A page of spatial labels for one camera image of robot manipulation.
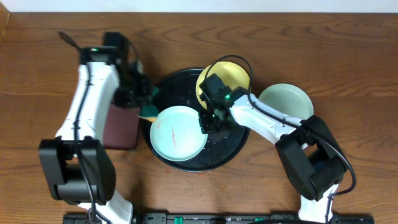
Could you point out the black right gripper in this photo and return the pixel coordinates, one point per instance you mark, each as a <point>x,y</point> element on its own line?
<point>206,127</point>

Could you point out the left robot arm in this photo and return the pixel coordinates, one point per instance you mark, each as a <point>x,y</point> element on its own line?
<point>76,166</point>

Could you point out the light green plate front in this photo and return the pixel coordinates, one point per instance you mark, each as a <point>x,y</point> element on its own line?
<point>176,134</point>

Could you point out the light green plate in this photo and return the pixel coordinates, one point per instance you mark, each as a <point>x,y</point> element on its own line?
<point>176,134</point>
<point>288,99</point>

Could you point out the yellow plate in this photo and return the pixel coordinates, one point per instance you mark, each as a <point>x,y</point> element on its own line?
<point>232,75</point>

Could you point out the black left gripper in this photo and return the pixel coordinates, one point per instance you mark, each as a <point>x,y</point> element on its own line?
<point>146,94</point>

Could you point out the rectangular black sponge tray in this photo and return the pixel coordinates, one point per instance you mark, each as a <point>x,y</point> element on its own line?
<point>121,128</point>

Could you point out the green yellow sponge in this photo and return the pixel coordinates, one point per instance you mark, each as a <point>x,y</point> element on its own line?
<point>148,110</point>

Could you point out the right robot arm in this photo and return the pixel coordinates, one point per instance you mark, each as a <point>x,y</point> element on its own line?
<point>312,159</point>

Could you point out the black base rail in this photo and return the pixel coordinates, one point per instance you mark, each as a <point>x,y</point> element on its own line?
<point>163,218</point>

